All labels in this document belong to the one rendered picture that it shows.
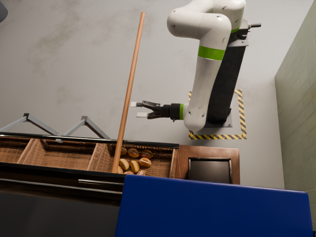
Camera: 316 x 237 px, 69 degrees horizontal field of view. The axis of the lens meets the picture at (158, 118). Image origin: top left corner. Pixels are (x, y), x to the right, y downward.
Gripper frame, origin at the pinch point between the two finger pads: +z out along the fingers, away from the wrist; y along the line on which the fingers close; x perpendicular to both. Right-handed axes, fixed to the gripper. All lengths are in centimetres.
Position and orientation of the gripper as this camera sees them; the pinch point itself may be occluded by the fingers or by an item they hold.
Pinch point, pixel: (135, 109)
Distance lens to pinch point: 134.9
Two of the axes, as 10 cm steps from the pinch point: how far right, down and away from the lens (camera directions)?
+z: -9.8, -0.5, 2.0
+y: 1.6, 4.1, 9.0
